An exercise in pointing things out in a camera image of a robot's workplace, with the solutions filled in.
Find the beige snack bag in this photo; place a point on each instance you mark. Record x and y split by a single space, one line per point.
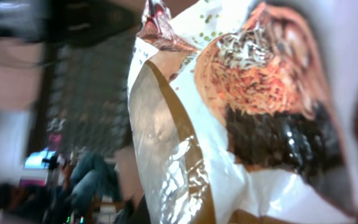
233 119

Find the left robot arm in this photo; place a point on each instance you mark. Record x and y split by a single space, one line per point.
77 22

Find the grey plastic mesh basket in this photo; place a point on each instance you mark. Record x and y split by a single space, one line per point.
82 103

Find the seated person in background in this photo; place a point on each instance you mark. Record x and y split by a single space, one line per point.
88 179

